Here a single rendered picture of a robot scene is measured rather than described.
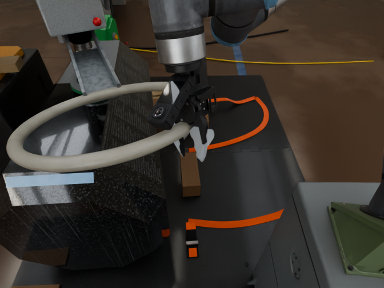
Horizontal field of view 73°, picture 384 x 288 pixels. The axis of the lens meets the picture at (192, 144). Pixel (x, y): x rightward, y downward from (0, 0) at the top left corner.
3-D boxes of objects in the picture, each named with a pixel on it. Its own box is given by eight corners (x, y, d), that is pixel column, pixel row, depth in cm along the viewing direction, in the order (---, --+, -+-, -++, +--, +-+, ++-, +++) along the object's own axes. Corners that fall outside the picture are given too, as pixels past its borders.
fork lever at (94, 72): (52, 24, 125) (48, 13, 121) (92, 18, 131) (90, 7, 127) (75, 107, 84) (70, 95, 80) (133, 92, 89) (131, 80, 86)
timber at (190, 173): (200, 195, 177) (200, 185, 169) (182, 197, 177) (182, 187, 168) (195, 162, 198) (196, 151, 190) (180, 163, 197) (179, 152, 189)
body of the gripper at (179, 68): (218, 112, 56) (214, 55, 50) (196, 129, 50) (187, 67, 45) (190, 108, 61) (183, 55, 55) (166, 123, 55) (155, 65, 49)
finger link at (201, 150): (223, 151, 58) (213, 114, 55) (209, 165, 54) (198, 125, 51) (212, 151, 60) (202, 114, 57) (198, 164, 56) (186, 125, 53)
